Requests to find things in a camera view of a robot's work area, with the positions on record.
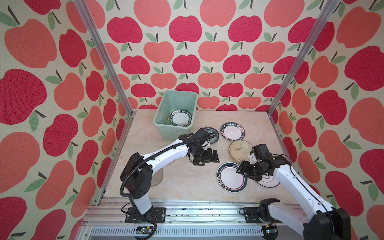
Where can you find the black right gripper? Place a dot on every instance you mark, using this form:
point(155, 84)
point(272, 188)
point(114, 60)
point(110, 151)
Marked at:
point(244, 168)

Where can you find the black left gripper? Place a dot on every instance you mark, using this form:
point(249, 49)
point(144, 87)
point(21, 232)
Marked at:
point(205, 160)

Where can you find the large green red ring plate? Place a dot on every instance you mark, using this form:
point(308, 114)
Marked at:
point(229, 179)

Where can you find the green rim text plate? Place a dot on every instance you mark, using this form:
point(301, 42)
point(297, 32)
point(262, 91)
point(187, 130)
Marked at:
point(233, 131)
point(181, 118)

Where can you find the yellow dotted plate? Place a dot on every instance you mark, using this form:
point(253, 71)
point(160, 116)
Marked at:
point(169, 121)

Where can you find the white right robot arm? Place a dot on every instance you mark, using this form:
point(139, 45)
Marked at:
point(316, 219)

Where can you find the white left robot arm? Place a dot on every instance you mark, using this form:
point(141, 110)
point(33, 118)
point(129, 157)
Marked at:
point(137, 175)

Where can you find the light green plastic bin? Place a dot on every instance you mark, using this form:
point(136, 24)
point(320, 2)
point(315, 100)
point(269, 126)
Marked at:
point(174, 100)

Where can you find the white plate black flower outline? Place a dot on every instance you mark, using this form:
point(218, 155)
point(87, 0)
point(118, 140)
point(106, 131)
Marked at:
point(268, 182)

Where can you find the blue floral pattern plate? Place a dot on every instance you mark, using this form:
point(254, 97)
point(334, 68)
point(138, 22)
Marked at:
point(213, 132)

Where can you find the beige speckled ceramic plate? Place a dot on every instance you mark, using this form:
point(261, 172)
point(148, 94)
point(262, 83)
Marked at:
point(240, 150)

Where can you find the grey glass plate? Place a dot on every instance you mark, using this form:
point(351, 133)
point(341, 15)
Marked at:
point(157, 178)

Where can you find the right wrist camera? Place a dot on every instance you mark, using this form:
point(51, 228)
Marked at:
point(253, 159)

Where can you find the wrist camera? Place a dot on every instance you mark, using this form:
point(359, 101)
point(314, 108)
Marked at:
point(205, 144)
point(253, 159)

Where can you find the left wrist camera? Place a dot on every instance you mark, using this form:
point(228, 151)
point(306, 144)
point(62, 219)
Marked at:
point(205, 144)

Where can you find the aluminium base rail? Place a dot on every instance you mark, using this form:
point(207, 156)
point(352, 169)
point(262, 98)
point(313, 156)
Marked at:
point(183, 220)

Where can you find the left aluminium frame post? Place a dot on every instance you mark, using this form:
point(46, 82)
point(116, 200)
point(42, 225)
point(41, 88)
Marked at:
point(90, 24)

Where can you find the aluminium frame post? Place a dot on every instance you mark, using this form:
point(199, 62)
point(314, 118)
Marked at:
point(319, 24)
point(90, 24)

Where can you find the right aluminium frame post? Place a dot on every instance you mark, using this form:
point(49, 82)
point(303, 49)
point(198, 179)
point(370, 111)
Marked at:
point(319, 24)

